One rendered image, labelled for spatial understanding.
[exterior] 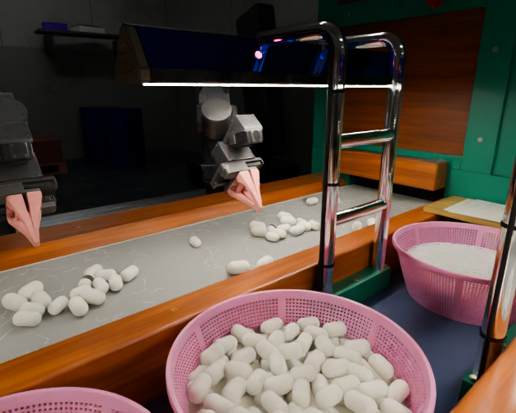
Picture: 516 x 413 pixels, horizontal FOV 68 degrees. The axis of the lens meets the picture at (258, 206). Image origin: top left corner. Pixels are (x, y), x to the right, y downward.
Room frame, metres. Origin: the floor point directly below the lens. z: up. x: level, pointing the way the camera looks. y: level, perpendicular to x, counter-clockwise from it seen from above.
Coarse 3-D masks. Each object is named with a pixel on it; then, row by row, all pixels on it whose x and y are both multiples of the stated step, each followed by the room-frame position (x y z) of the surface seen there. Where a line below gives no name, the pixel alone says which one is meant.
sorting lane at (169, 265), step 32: (320, 192) 1.10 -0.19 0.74; (352, 192) 1.11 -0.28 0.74; (192, 224) 0.82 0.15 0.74; (224, 224) 0.82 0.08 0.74; (352, 224) 0.82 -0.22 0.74; (64, 256) 0.64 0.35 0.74; (96, 256) 0.64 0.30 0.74; (128, 256) 0.64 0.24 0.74; (160, 256) 0.64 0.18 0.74; (192, 256) 0.64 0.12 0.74; (224, 256) 0.64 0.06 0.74; (256, 256) 0.64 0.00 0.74; (0, 288) 0.52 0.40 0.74; (64, 288) 0.52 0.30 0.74; (128, 288) 0.52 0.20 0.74; (160, 288) 0.52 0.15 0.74; (192, 288) 0.52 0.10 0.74; (0, 320) 0.44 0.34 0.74; (64, 320) 0.44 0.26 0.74; (96, 320) 0.44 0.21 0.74; (0, 352) 0.38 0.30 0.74
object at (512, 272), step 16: (512, 176) 0.37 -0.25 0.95; (512, 192) 0.37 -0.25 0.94; (512, 208) 0.36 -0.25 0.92; (512, 224) 0.36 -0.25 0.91; (512, 240) 0.36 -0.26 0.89; (496, 256) 0.37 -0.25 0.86; (512, 256) 0.36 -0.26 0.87; (496, 272) 0.37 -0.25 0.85; (512, 272) 0.36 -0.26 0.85; (496, 288) 0.36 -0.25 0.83; (512, 288) 0.36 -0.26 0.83; (496, 304) 0.36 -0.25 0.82; (512, 304) 0.36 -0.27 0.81; (496, 320) 0.36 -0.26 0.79; (480, 336) 0.37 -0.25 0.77; (496, 336) 0.36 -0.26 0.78; (512, 336) 0.44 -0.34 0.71; (480, 352) 0.37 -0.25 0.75; (496, 352) 0.36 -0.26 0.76; (480, 368) 0.36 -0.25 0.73; (464, 384) 0.36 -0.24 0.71
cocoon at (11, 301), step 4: (4, 296) 0.47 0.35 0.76; (8, 296) 0.47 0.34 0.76; (12, 296) 0.47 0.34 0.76; (16, 296) 0.47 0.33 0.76; (20, 296) 0.47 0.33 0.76; (4, 300) 0.46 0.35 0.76; (8, 300) 0.46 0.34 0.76; (12, 300) 0.46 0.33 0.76; (16, 300) 0.46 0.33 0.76; (20, 300) 0.46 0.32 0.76; (24, 300) 0.46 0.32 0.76; (4, 304) 0.46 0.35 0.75; (8, 304) 0.46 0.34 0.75; (12, 304) 0.45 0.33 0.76; (16, 304) 0.46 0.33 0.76; (20, 304) 0.46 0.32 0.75; (8, 308) 0.46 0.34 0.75; (12, 308) 0.45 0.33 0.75; (16, 308) 0.45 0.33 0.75
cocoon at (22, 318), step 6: (18, 312) 0.43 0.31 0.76; (24, 312) 0.43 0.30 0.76; (30, 312) 0.43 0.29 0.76; (36, 312) 0.43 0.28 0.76; (12, 318) 0.42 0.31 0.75; (18, 318) 0.42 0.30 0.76; (24, 318) 0.42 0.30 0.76; (30, 318) 0.42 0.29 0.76; (36, 318) 0.42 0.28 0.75; (18, 324) 0.42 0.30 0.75; (24, 324) 0.42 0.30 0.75; (30, 324) 0.42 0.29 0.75; (36, 324) 0.42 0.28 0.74
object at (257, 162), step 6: (216, 162) 0.76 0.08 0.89; (228, 162) 0.72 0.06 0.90; (234, 162) 0.73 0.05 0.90; (246, 162) 0.75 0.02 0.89; (252, 162) 0.76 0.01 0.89; (258, 162) 0.77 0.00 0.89; (222, 168) 0.71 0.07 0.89; (216, 174) 0.72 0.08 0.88; (216, 180) 0.74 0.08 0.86; (222, 180) 0.75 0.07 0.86; (228, 180) 0.76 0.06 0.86; (216, 186) 0.74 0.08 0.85
